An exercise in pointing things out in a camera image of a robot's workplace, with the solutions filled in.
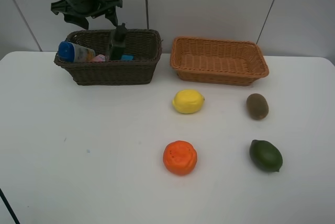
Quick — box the pink tube bottle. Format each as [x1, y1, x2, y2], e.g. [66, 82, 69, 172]
[90, 54, 109, 62]

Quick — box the orange tangerine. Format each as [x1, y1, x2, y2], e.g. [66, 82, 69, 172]
[162, 140, 198, 176]

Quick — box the blue capped white bottle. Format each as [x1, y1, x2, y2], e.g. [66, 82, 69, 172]
[58, 41, 96, 62]

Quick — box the dark brown wicker basket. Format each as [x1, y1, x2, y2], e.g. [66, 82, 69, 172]
[54, 29, 162, 86]

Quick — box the orange wicker basket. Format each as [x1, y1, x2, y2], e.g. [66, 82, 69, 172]
[170, 37, 269, 86]

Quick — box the dark green avocado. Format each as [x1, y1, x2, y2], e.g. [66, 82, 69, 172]
[249, 140, 283, 173]

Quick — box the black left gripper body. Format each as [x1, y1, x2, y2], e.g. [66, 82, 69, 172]
[51, 0, 123, 17]

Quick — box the black whiteboard eraser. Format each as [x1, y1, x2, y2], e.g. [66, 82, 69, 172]
[120, 54, 134, 61]

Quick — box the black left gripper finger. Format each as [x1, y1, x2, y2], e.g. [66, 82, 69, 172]
[64, 14, 89, 30]
[105, 8, 118, 27]

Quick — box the brown kiwi fruit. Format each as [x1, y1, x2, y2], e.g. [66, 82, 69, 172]
[246, 93, 269, 120]

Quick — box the black pump dispenser bottle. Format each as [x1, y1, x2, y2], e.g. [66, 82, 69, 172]
[108, 23, 128, 61]

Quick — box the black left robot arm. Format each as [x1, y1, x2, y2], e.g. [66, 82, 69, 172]
[51, 0, 122, 30]

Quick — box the yellow lemon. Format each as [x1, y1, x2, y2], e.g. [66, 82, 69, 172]
[172, 89, 205, 114]

